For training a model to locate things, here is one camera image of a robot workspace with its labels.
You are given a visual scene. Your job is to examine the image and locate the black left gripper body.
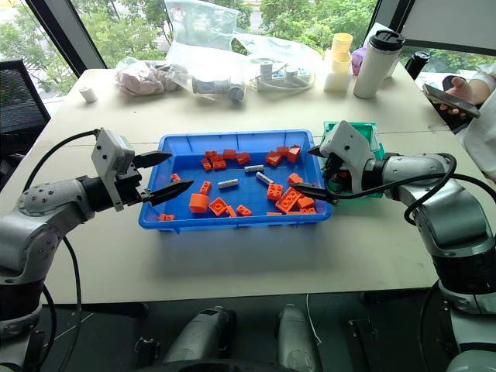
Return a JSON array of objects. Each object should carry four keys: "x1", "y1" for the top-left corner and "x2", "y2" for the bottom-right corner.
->
[{"x1": 114, "y1": 161, "x2": 152, "y2": 207}]

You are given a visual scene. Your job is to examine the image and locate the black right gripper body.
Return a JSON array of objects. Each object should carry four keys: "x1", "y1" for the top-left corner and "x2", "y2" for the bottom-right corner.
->
[{"x1": 322, "y1": 152, "x2": 353, "y2": 195}]

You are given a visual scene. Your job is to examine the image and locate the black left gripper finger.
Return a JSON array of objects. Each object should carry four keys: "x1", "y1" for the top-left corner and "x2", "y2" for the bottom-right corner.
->
[
  {"x1": 135, "y1": 180, "x2": 195, "y2": 207},
  {"x1": 133, "y1": 151, "x2": 173, "y2": 169}
]

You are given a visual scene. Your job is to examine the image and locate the dark smartphone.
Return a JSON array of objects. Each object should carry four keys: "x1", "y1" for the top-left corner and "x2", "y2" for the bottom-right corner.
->
[{"x1": 422, "y1": 83, "x2": 481, "y2": 119}]

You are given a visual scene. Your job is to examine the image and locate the green plastic bin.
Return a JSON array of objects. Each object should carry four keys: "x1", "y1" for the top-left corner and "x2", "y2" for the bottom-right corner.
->
[{"x1": 323, "y1": 120, "x2": 386, "y2": 200}]

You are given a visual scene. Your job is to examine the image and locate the person's bare hand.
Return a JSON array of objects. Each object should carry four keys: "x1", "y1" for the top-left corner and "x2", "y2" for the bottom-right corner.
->
[{"x1": 439, "y1": 76, "x2": 486, "y2": 118}]

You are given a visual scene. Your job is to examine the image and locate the orange long toy brick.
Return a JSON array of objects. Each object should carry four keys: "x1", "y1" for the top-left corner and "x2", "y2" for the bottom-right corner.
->
[{"x1": 274, "y1": 186, "x2": 304, "y2": 212}]

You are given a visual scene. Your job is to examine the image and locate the blue plastic tray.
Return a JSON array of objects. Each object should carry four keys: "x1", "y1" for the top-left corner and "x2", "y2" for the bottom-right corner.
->
[{"x1": 138, "y1": 129, "x2": 334, "y2": 234}]

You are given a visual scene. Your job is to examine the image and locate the plastic bag with pink items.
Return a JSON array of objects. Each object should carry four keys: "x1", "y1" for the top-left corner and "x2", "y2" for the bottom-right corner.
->
[{"x1": 114, "y1": 57, "x2": 191, "y2": 98}]

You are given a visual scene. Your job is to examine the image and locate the plastic bag with white adapters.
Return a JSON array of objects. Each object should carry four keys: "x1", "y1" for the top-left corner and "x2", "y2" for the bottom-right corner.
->
[{"x1": 232, "y1": 33, "x2": 325, "y2": 93}]

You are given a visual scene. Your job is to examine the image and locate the grey white cylindrical device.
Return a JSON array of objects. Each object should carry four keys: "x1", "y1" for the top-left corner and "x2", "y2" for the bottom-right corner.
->
[{"x1": 192, "y1": 75, "x2": 246, "y2": 103}]

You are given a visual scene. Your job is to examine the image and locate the white tumbler with black lid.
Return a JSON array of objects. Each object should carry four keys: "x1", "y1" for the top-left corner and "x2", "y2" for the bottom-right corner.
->
[{"x1": 353, "y1": 29, "x2": 406, "y2": 100}]

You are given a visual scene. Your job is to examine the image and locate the purple object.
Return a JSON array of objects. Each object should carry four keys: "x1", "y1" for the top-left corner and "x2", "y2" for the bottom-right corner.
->
[{"x1": 350, "y1": 45, "x2": 367, "y2": 75}]

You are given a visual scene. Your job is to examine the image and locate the stacked yellow cups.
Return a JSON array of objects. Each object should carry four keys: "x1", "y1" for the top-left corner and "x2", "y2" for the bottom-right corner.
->
[{"x1": 329, "y1": 33, "x2": 354, "y2": 74}]

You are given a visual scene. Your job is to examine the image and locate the large clear plastic bag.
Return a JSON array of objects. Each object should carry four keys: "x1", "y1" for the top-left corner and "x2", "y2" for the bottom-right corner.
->
[{"x1": 164, "y1": 0, "x2": 249, "y2": 104}]

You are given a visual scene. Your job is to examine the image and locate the black mesh chair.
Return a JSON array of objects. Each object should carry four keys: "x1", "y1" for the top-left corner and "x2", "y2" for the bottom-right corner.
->
[{"x1": 0, "y1": 59, "x2": 52, "y2": 145}]

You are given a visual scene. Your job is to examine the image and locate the grey rounded robot leg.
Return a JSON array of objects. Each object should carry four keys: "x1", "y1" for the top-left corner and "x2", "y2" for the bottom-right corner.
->
[
  {"x1": 277, "y1": 304, "x2": 323, "y2": 372},
  {"x1": 162, "y1": 305, "x2": 237, "y2": 366}
]

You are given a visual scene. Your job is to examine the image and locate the person's white clothing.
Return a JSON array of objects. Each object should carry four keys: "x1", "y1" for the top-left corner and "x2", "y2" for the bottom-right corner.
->
[{"x1": 460, "y1": 61, "x2": 496, "y2": 179}]

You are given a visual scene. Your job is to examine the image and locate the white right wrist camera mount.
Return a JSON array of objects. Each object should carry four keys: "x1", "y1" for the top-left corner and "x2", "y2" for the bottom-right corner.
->
[{"x1": 318, "y1": 120, "x2": 376, "y2": 195}]

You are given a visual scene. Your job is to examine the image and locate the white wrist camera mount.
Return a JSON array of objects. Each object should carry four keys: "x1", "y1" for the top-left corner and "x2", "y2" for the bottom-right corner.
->
[
  {"x1": 91, "y1": 129, "x2": 136, "y2": 212},
  {"x1": 318, "y1": 120, "x2": 376, "y2": 195}
]

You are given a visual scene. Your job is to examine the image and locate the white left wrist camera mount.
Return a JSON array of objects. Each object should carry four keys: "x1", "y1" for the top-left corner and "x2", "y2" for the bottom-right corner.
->
[{"x1": 91, "y1": 129, "x2": 136, "y2": 212}]

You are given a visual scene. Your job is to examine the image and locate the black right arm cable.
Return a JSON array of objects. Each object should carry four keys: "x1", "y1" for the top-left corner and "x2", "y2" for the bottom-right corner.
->
[{"x1": 324, "y1": 153, "x2": 459, "y2": 226}]

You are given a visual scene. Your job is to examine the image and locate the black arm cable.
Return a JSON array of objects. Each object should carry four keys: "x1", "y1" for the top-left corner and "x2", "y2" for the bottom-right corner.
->
[
  {"x1": 22, "y1": 129, "x2": 98, "y2": 372},
  {"x1": 324, "y1": 153, "x2": 459, "y2": 226}
]

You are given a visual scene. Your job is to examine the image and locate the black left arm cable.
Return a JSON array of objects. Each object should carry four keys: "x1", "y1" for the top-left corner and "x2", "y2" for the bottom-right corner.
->
[{"x1": 22, "y1": 129, "x2": 98, "y2": 372}]

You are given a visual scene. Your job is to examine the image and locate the white thin cord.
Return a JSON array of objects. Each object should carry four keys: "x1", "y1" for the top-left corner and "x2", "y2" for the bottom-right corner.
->
[{"x1": 305, "y1": 294, "x2": 323, "y2": 346}]

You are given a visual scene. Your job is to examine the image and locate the dark window frame bar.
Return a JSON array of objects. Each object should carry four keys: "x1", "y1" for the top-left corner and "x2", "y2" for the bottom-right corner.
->
[{"x1": 25, "y1": 0, "x2": 109, "y2": 78}]

